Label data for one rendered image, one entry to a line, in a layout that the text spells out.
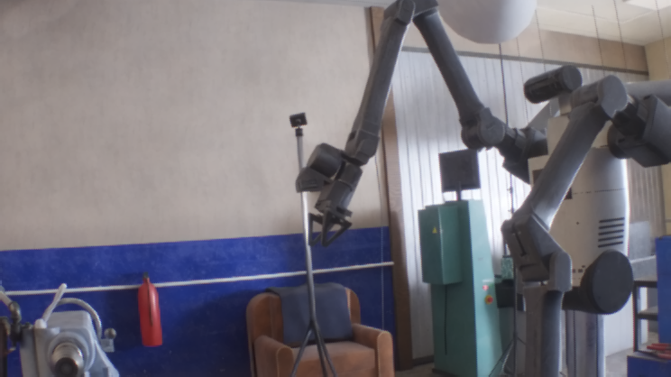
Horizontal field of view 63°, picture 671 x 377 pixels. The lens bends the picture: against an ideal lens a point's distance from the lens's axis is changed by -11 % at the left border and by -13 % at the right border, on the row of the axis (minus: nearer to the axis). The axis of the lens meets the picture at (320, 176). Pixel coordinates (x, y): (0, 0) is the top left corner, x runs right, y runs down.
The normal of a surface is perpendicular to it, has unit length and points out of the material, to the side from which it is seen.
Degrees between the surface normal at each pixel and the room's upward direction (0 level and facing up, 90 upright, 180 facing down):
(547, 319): 87
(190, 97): 90
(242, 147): 90
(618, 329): 90
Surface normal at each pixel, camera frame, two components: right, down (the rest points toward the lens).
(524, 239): -0.82, 0.40
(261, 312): 0.37, -0.10
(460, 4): -0.62, 0.50
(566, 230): -0.94, 0.04
